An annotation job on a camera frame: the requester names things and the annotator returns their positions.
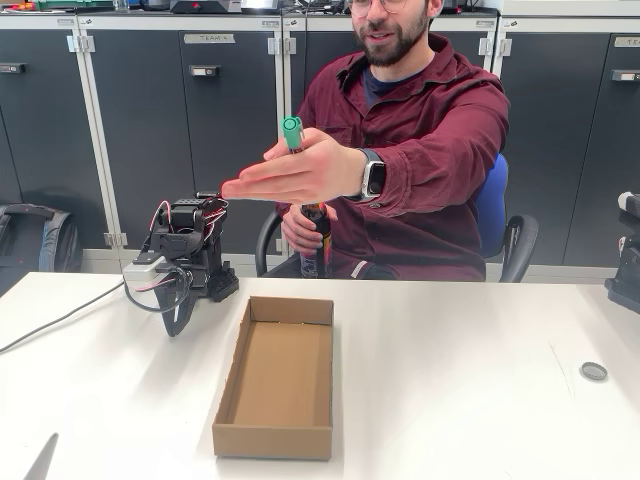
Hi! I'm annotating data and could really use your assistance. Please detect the dark glass beer bottle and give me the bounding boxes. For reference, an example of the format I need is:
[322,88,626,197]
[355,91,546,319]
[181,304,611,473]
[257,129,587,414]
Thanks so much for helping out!
[298,202,334,279]

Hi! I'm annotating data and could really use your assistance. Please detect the green marker pen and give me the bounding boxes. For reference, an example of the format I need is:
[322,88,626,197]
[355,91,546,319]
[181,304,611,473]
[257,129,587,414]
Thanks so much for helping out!
[280,115,307,156]

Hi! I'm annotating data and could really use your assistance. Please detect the person's right hand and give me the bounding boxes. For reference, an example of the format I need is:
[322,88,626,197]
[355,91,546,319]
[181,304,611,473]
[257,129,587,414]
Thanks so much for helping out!
[280,202,339,259]

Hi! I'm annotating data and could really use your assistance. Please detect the person's left hand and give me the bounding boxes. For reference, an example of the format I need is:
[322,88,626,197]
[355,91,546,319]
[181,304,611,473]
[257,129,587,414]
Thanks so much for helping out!
[220,127,370,206]

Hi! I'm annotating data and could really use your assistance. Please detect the open brown cardboard box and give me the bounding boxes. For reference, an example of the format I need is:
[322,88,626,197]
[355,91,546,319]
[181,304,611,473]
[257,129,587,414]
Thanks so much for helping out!
[211,295,335,461]

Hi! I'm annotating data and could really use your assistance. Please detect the grey black backpack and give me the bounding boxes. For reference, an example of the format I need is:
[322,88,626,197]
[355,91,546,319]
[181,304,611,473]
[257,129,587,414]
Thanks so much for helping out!
[0,202,84,296]

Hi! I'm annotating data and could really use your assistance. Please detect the grey team label plate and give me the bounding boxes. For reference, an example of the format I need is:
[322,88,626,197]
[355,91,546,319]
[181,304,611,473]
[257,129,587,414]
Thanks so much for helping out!
[183,32,236,45]

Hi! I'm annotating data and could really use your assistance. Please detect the black electronic device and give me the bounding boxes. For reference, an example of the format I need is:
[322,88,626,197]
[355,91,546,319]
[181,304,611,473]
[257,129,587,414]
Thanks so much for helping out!
[169,0,244,14]

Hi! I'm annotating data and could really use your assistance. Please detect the green flat box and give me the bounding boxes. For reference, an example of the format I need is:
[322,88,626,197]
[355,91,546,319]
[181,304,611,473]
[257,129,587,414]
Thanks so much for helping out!
[34,0,115,11]

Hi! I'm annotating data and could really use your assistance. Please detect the man in maroon shirt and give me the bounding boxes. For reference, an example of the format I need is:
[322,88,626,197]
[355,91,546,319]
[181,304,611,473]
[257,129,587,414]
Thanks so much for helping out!
[276,0,511,282]

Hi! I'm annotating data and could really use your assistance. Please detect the blue black office chair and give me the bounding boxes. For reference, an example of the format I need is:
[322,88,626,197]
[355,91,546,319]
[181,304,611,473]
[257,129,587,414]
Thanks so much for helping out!
[255,152,540,284]

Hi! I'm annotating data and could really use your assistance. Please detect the silver bottle cap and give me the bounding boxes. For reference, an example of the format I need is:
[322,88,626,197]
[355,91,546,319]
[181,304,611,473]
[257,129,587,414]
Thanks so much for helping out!
[579,361,609,383]

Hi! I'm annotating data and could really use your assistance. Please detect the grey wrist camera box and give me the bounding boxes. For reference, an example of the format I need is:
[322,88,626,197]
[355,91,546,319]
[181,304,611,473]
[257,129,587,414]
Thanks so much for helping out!
[122,254,172,294]

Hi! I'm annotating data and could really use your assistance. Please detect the black camera cable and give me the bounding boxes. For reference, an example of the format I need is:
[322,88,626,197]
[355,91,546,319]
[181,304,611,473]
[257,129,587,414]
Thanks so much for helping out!
[0,267,195,354]

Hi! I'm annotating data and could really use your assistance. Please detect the silver smartwatch grey strap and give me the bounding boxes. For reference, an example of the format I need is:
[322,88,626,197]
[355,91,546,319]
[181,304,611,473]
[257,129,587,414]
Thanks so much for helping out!
[348,148,387,203]

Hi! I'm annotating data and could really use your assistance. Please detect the round wire-rim glasses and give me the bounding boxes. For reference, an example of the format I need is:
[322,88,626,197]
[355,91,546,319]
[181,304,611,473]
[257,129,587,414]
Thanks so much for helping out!
[347,0,409,19]

